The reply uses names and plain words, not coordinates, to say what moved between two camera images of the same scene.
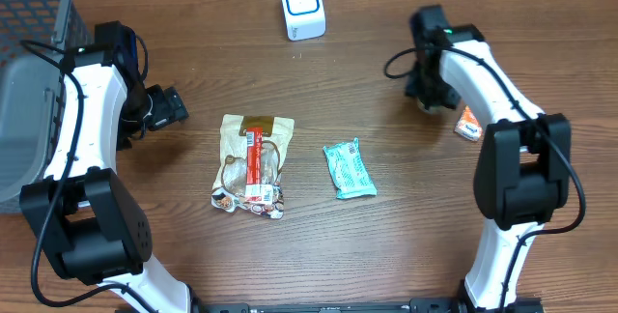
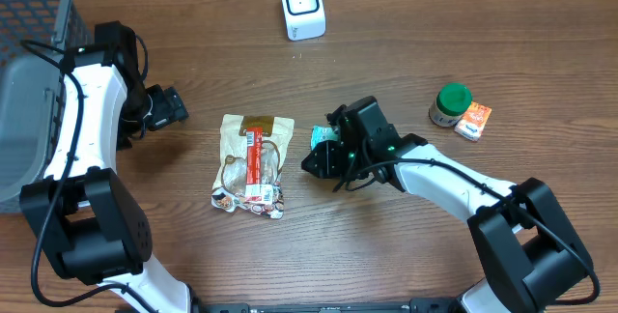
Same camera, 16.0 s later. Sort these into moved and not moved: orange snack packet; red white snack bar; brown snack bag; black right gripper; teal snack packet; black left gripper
Moved: black right gripper; teal snack packet
Not moved: brown snack bag; orange snack packet; red white snack bar; black left gripper
